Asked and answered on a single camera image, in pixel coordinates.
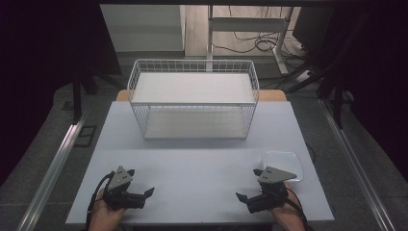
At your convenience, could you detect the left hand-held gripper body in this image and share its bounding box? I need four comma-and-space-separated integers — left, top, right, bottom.
102, 166, 147, 212

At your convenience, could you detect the left hand-held gripper black cable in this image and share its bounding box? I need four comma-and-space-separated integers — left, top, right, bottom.
85, 170, 115, 231

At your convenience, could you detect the dark curtain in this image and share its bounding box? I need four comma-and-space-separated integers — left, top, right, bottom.
0, 0, 123, 188
320, 4, 408, 182

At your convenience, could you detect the white metal desk frame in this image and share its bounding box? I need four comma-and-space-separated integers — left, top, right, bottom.
206, 4, 294, 77

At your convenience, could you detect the person's left hand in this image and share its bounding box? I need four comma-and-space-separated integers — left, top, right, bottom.
88, 188, 127, 231

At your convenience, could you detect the person's right hand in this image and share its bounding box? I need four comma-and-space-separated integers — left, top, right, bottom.
270, 181, 306, 231

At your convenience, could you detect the black floor socket plate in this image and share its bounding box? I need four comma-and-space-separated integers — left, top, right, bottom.
74, 124, 98, 148

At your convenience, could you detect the black floor cable tangle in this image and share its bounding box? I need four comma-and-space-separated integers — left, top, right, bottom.
213, 5, 307, 65

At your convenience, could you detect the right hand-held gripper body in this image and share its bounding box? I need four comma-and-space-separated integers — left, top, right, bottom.
247, 166, 298, 215

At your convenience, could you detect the right hand-held gripper black cable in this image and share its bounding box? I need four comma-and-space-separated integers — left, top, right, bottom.
284, 188, 310, 231

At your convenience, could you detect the hand-held gripper black cable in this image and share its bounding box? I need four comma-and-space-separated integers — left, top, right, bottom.
85, 170, 115, 231
284, 188, 310, 231

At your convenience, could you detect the white wire shelf rack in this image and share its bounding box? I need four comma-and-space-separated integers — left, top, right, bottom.
126, 59, 260, 141

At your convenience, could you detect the white cabinet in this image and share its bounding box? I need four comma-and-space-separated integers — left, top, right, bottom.
99, 4, 187, 53

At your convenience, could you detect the white power strip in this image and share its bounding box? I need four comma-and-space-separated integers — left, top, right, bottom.
295, 69, 313, 84

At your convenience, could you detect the black metal stand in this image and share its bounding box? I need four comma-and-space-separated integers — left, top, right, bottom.
331, 71, 344, 130
70, 65, 99, 125

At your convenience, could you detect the metal floor rail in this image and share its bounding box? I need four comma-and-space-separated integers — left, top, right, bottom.
317, 97, 397, 231
15, 105, 92, 231

